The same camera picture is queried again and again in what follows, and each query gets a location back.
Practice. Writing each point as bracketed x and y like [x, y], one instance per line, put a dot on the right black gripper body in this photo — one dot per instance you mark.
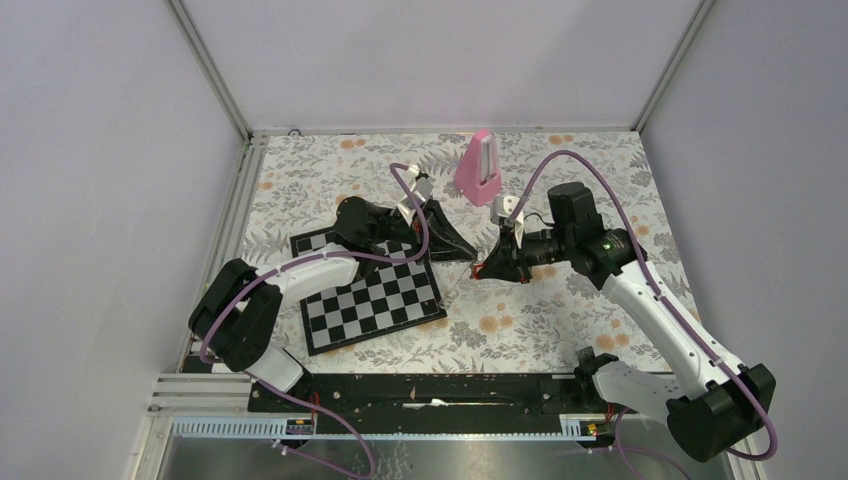
[538, 248]

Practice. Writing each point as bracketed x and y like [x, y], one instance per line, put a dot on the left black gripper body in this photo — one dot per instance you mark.
[394, 228]

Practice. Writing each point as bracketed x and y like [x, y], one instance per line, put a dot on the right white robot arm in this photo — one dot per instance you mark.
[713, 399]

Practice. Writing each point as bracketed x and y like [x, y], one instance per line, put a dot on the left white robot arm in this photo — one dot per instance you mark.
[236, 315]

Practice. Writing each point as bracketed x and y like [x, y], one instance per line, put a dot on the black white chessboard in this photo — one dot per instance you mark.
[392, 298]

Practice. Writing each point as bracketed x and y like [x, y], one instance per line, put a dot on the pink metronome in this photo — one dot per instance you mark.
[478, 175]

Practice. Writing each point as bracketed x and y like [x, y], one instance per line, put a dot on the floral table mat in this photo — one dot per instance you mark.
[490, 326]

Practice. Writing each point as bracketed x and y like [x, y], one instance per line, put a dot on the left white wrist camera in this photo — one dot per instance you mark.
[421, 191]

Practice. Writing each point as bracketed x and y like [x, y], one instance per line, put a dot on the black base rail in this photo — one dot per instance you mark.
[431, 405]

